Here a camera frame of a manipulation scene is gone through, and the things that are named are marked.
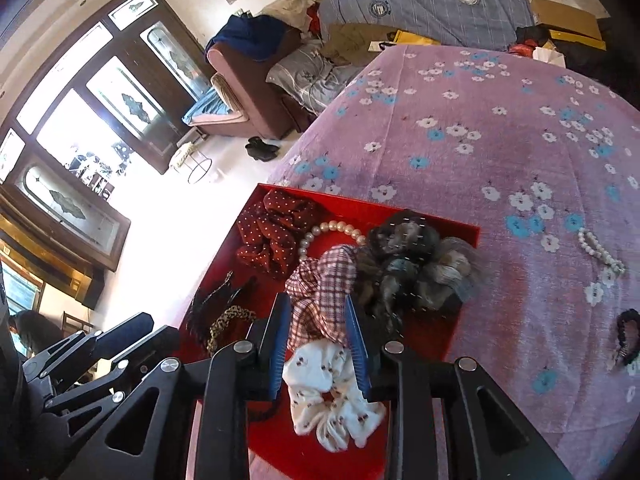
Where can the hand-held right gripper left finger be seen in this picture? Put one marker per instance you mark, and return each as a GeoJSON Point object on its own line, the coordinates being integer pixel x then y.
{"type": "Point", "coordinates": [277, 345]}

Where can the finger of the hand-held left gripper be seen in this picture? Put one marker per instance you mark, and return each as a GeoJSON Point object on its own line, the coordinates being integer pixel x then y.
{"type": "Point", "coordinates": [150, 350]}
{"type": "Point", "coordinates": [122, 332]}

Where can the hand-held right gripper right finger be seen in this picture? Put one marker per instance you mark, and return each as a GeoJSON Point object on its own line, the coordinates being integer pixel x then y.
{"type": "Point", "coordinates": [357, 350]}

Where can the red plaid scrunchie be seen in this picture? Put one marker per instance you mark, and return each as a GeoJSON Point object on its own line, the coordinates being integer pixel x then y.
{"type": "Point", "coordinates": [320, 290]}

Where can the red tray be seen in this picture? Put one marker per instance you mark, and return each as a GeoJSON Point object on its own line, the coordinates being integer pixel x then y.
{"type": "Point", "coordinates": [425, 330]}

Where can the white cherry print scrunchie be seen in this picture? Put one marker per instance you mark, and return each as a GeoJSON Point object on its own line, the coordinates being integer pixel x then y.
{"type": "Point", "coordinates": [320, 410]}

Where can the black fringed hair accessory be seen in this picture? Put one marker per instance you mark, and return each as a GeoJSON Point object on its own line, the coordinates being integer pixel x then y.
{"type": "Point", "coordinates": [215, 297]}

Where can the grey black mesh scrunchie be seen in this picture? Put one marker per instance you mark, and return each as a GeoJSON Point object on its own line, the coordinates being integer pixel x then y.
{"type": "Point", "coordinates": [415, 265]}

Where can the red polka dot scrunchie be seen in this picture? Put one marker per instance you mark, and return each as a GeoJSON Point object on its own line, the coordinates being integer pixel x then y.
{"type": "Point", "coordinates": [272, 235]}

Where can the black shoes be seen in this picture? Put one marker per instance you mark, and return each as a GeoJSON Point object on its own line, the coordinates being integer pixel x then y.
{"type": "Point", "coordinates": [262, 149]}

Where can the wooden glass door cabinet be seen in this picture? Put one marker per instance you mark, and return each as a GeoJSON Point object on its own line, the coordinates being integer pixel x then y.
{"type": "Point", "coordinates": [75, 110]}

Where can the light blue towel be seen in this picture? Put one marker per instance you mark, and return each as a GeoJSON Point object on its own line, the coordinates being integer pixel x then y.
{"type": "Point", "coordinates": [205, 107]}

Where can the brown armchair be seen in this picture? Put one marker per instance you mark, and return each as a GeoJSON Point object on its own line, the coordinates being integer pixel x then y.
{"type": "Point", "coordinates": [245, 95]}

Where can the grey striped pillow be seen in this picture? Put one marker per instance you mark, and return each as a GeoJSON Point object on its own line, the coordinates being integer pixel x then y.
{"type": "Point", "coordinates": [310, 77]}

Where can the khaki cloth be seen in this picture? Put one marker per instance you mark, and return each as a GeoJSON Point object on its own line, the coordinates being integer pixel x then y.
{"type": "Point", "coordinates": [355, 40]}

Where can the dark blue cloth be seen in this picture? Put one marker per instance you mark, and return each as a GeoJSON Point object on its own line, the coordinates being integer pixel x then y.
{"type": "Point", "coordinates": [250, 35]}

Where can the beige clothing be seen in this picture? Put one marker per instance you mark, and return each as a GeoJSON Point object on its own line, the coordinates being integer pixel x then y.
{"type": "Point", "coordinates": [300, 7]}

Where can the grey plaid quilt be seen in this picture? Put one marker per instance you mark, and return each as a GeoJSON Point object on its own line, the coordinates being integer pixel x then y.
{"type": "Point", "coordinates": [425, 7]}

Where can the yellow envelope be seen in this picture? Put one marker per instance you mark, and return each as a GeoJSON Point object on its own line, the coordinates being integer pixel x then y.
{"type": "Point", "coordinates": [580, 39]}

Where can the brown cardboard box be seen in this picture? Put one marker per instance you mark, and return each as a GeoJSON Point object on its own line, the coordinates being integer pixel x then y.
{"type": "Point", "coordinates": [565, 17]}

